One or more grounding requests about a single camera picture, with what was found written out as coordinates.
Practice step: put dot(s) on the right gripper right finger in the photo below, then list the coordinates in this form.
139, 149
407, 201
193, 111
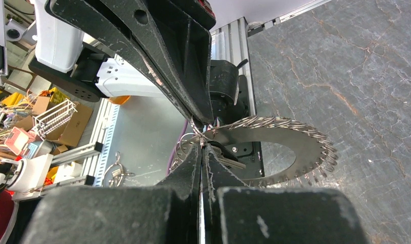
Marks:
236, 213

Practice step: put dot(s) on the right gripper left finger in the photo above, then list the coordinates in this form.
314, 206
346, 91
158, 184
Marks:
164, 213

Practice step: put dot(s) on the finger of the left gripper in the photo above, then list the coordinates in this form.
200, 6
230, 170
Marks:
119, 25
179, 43

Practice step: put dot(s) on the metal disc with key rings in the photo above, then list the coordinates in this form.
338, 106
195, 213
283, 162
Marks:
314, 153

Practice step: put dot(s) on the key with black tag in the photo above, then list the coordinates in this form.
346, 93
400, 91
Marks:
226, 157

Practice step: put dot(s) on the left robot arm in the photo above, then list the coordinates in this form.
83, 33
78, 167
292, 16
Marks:
104, 49

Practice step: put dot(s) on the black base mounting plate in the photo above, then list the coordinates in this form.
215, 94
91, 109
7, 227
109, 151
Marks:
250, 154

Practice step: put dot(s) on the yellow plastic bin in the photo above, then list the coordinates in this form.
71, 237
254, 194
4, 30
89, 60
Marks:
16, 99

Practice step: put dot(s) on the cardboard box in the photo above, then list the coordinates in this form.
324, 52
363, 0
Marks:
70, 133

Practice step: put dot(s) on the pink perforated tray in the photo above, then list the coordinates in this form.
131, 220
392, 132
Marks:
18, 139

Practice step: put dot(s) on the aluminium frame rail front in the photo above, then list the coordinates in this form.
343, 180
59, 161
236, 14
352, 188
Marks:
230, 43

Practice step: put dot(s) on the white slotted cable duct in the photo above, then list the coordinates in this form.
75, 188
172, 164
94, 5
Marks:
103, 132

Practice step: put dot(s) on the white wire basket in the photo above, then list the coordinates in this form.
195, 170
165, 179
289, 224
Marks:
54, 118

